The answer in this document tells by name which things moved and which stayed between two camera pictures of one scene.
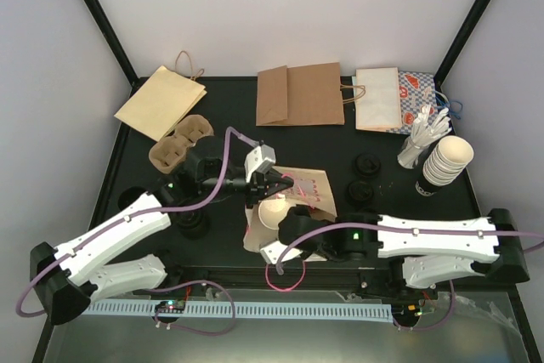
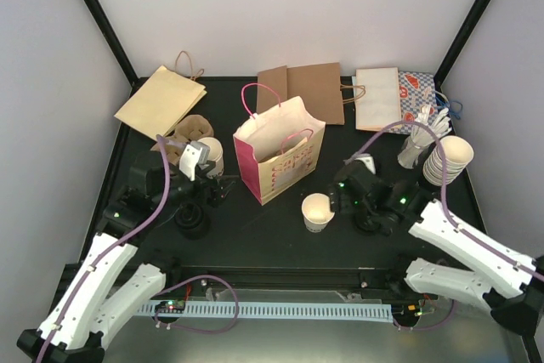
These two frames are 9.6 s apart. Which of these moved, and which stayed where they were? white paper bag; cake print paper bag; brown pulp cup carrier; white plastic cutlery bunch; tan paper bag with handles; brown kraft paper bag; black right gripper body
Moved: cake print paper bag; black right gripper body
Stayed: tan paper bag with handles; white plastic cutlery bunch; brown kraft paper bag; white paper bag; brown pulp cup carrier
